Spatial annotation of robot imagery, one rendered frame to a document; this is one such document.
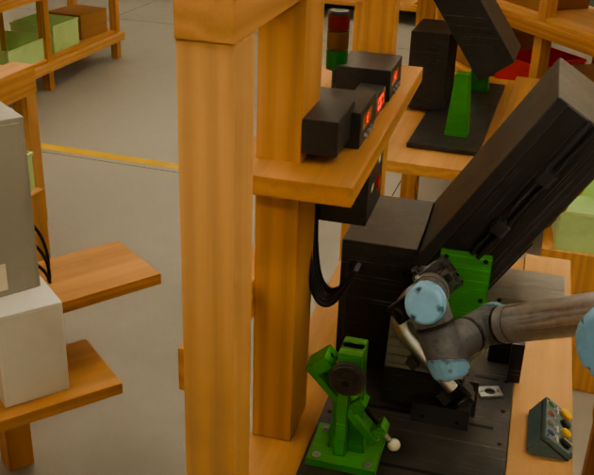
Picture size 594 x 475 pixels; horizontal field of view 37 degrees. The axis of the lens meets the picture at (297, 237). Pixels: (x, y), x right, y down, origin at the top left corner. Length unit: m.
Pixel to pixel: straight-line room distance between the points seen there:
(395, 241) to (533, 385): 0.50
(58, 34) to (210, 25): 6.63
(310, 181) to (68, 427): 2.16
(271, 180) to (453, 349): 0.46
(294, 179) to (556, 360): 1.03
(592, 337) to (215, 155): 0.63
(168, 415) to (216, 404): 2.06
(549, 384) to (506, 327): 0.57
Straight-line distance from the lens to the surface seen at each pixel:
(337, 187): 1.60
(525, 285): 2.22
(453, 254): 2.02
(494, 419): 2.13
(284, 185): 1.62
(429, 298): 1.65
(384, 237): 2.12
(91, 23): 8.36
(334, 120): 1.66
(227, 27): 1.25
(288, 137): 1.69
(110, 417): 3.60
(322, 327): 2.44
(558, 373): 2.34
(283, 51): 1.65
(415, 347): 2.04
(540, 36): 5.05
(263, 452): 2.00
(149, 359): 3.91
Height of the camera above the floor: 2.14
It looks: 26 degrees down
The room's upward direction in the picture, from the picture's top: 2 degrees clockwise
